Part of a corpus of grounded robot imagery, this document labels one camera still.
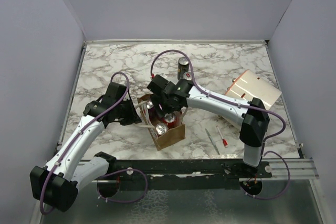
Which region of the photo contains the black beverage can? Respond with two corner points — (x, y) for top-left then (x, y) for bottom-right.
(177, 57), (190, 80)

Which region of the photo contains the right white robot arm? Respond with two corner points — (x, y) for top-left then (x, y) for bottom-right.
(147, 75), (270, 177)

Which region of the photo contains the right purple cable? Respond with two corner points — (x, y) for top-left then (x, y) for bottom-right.
(151, 49), (291, 200)

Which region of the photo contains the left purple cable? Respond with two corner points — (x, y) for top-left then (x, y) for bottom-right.
(39, 72), (149, 215)

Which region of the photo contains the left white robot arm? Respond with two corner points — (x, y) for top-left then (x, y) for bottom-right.
(29, 99), (141, 215)

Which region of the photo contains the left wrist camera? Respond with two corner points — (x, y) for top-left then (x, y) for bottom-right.
(102, 82), (127, 105)

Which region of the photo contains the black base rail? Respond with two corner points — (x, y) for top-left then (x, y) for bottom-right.
(94, 158), (274, 191)

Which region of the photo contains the silver red beverage can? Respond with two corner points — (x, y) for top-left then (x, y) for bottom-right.
(183, 71), (193, 81)

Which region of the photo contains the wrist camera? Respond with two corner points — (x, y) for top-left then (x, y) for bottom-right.
(102, 82), (127, 105)
(147, 74), (169, 95)

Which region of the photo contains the red cola can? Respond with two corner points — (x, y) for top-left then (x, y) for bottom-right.
(163, 112), (181, 129)

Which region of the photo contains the purple cable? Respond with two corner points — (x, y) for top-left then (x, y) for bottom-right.
(151, 49), (291, 200)
(39, 72), (149, 215)

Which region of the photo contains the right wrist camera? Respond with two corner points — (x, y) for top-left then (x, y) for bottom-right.
(147, 74), (169, 95)

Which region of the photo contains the white cylindrical container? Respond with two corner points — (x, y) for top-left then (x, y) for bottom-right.
(224, 69), (281, 110)

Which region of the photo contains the red white marker pen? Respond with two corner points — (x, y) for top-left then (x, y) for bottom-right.
(216, 125), (228, 148)

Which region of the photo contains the brown canvas bag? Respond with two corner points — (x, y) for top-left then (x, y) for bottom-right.
(137, 94), (185, 151)

